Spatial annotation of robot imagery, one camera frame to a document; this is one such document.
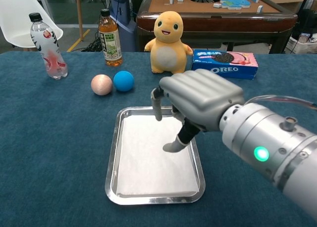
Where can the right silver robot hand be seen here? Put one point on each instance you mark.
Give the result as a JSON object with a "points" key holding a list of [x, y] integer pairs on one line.
{"points": [[203, 96]]}

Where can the white paper sheet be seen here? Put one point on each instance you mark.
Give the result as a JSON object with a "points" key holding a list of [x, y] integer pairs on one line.
{"points": [[148, 167]]}

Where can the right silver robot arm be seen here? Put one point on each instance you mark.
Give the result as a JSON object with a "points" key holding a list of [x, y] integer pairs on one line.
{"points": [[272, 138]]}

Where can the rectangular metal tray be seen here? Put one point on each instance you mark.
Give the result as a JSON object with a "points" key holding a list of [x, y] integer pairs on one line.
{"points": [[158, 201]]}

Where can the blue Oreo cookie box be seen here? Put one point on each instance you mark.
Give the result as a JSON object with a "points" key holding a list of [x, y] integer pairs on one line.
{"points": [[245, 63]]}

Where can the yellow plush dinosaur toy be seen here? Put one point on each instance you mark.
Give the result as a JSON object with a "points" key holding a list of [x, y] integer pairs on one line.
{"points": [[168, 51]]}

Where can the brown mahjong table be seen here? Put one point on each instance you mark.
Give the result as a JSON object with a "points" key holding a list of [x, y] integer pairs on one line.
{"points": [[223, 26]]}

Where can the blue ball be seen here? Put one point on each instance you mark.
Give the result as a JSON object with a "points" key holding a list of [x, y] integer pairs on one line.
{"points": [[123, 81]]}

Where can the beige pink ball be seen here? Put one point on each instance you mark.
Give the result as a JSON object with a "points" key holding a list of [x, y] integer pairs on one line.
{"points": [[101, 85]]}

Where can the amber tea bottle green label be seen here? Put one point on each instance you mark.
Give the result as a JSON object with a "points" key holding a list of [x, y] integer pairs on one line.
{"points": [[110, 44]]}

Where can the white storage crate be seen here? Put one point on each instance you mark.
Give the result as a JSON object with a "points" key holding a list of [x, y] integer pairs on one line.
{"points": [[302, 47]]}

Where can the blue grey machine base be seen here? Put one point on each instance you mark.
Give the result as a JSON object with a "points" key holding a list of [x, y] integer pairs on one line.
{"points": [[123, 14]]}

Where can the wooden pole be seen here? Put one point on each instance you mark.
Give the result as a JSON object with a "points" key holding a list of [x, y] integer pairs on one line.
{"points": [[79, 14]]}

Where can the clear bottle red white label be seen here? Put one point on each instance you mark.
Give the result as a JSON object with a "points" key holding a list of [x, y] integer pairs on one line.
{"points": [[49, 54]]}

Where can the blue table cloth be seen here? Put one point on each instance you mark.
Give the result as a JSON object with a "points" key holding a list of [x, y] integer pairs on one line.
{"points": [[49, 143]]}

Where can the white shell chair wooden legs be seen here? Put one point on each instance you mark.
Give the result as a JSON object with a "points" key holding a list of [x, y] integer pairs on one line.
{"points": [[15, 19]]}

